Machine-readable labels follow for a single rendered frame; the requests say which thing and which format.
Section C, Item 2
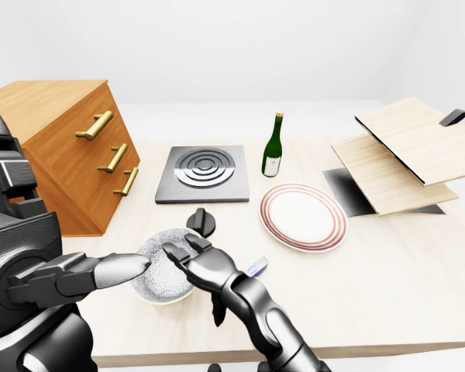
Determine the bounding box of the green wine bottle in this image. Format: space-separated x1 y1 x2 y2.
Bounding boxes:
261 111 284 178

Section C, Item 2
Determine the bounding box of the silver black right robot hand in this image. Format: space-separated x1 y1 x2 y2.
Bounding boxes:
161 232 242 328

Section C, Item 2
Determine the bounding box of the round black stove knob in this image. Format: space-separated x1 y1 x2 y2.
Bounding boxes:
186 207 219 238

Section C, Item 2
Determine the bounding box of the small blue white object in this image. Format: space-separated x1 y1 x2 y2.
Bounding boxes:
245 257 269 278

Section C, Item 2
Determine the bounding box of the flat dark stove plate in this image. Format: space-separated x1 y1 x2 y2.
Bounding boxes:
154 145 250 205

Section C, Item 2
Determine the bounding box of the pale wooden rack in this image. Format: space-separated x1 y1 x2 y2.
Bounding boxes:
322 96 465 218

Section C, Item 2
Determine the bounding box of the patterned grey bowl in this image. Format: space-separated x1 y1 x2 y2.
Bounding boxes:
131 227 203 308

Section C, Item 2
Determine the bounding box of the white plate with red rings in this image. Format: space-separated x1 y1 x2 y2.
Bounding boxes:
259 183 349 253

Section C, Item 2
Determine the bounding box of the wooden cabinet drawer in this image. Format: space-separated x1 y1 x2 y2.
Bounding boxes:
74 133 141 236
22 81 119 177
48 107 130 206

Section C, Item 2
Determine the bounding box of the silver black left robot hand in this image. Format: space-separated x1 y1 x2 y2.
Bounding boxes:
0 103 153 323

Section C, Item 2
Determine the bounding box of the wooden cabinet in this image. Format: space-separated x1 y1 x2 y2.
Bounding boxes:
0 80 141 238

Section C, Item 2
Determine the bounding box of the brass drawer handle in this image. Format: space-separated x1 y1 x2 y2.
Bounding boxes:
97 143 129 174
74 110 114 141
112 167 140 197

